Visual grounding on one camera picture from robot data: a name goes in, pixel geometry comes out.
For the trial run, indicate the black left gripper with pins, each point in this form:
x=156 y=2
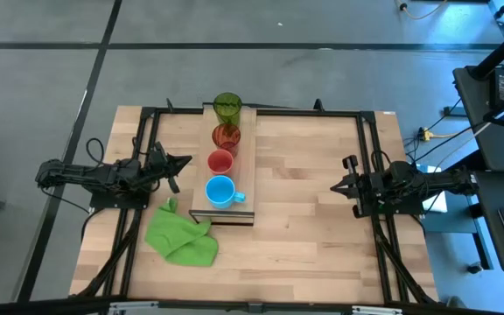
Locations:
x=159 y=165

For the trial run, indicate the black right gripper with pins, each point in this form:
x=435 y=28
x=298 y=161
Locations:
x=363 y=186

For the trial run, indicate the small red plastic cup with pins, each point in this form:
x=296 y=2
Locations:
x=220 y=163

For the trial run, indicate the blue plastic mug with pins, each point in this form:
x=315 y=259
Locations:
x=220 y=191

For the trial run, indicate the tall red translucent cup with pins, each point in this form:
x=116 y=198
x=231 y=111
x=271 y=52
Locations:
x=226 y=136

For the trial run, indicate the tall green translucent cup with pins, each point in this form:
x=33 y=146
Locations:
x=227 y=109

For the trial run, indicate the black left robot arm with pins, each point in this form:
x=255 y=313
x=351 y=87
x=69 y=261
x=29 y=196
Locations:
x=81 y=177

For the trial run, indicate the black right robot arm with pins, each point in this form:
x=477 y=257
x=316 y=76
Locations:
x=444 y=181

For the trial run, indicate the wooden shelf board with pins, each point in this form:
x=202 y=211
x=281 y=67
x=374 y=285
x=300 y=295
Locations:
x=245 y=144

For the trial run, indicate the green cloth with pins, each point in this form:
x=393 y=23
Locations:
x=177 y=240

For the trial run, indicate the white table sticker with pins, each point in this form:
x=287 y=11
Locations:
x=389 y=113

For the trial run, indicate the white box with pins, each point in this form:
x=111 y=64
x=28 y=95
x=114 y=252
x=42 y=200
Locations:
x=439 y=203

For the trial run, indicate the yellow power plug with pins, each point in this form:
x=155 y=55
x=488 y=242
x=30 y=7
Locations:
x=427 y=133

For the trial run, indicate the black stand foot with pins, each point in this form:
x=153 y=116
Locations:
x=451 y=111

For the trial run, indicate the grey desk top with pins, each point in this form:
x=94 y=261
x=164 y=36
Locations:
x=497 y=149
x=488 y=197

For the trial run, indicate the black crossbar with silver brackets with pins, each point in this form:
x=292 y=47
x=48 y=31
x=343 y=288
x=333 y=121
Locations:
x=252 y=308

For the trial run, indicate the black caster wheel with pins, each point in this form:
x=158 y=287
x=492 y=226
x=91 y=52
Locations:
x=475 y=268

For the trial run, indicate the black diagonal pole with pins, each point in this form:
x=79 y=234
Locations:
x=501 y=52

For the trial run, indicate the black aluminium table frame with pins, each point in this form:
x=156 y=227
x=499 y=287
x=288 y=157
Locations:
x=278 y=112

